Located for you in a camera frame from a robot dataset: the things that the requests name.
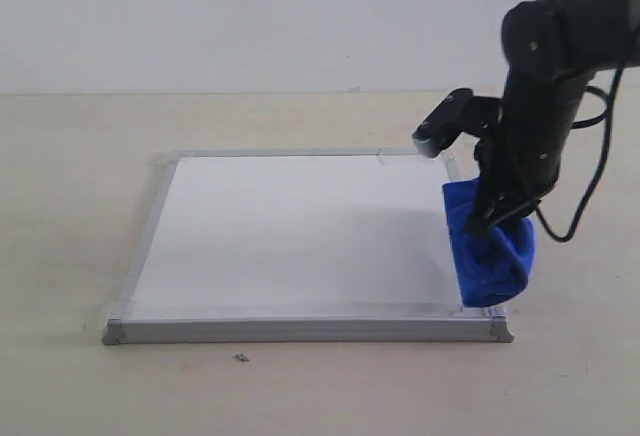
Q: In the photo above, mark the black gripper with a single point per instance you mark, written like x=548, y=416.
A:
x=536, y=118

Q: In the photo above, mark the blue microfibre cloth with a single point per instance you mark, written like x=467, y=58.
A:
x=493, y=267

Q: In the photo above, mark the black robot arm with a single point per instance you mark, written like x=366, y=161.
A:
x=553, y=49

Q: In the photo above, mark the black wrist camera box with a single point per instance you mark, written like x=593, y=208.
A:
x=460, y=112

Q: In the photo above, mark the white board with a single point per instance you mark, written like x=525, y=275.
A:
x=336, y=245

